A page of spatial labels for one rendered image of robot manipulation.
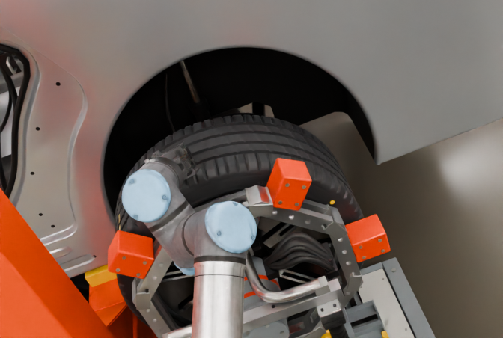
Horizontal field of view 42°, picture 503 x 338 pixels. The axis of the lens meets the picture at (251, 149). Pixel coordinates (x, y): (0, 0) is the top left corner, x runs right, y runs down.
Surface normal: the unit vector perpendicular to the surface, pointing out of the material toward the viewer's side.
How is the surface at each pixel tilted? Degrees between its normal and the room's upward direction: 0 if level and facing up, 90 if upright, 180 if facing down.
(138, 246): 45
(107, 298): 0
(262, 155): 26
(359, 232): 0
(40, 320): 90
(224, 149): 11
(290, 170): 35
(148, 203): 57
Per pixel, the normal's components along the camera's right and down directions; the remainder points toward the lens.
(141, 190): -0.12, 0.11
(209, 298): -0.32, -0.31
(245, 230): 0.51, -0.34
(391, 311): -0.31, -0.74
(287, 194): 0.18, 0.58
